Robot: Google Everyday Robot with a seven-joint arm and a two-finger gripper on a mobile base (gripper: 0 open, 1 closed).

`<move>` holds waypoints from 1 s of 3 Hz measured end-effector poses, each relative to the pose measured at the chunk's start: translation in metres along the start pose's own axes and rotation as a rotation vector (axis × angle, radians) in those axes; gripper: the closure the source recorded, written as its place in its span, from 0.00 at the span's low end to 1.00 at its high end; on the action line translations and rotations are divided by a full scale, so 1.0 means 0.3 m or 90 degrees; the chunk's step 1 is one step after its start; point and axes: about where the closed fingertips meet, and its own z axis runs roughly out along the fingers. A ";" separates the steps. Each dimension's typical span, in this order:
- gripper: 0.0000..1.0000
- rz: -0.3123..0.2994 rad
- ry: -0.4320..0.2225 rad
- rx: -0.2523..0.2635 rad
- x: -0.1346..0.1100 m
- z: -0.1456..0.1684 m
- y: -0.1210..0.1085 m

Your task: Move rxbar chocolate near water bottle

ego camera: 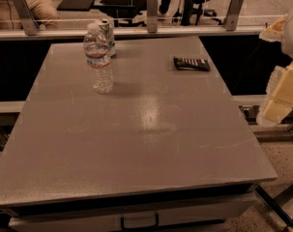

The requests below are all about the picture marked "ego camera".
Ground clear plastic water bottle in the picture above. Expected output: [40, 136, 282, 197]
[83, 22, 113, 94]

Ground metal railing bracket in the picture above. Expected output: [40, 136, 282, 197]
[223, 0, 244, 31]
[147, 0, 158, 33]
[12, 0, 39, 36]

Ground left metal railing bracket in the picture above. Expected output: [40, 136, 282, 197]
[12, 0, 39, 36]

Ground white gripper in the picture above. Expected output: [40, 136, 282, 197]
[259, 14, 293, 106]

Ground middle metal railing bracket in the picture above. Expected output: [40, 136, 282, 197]
[147, 0, 158, 33]

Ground dark background desk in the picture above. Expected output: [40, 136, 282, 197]
[93, 0, 147, 27]

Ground black drawer handle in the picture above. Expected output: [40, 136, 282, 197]
[120, 214, 160, 232]

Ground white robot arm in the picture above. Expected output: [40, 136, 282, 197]
[256, 8, 293, 127]

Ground green and white can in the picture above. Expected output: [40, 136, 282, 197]
[99, 19, 116, 56]

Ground person in beige clothes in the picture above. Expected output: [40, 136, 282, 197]
[0, 0, 59, 30]

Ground right metal railing bracket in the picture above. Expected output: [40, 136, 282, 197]
[223, 0, 244, 31]

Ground black square stool top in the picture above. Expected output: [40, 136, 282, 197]
[57, 0, 95, 12]

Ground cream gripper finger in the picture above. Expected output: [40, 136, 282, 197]
[263, 101, 292, 124]

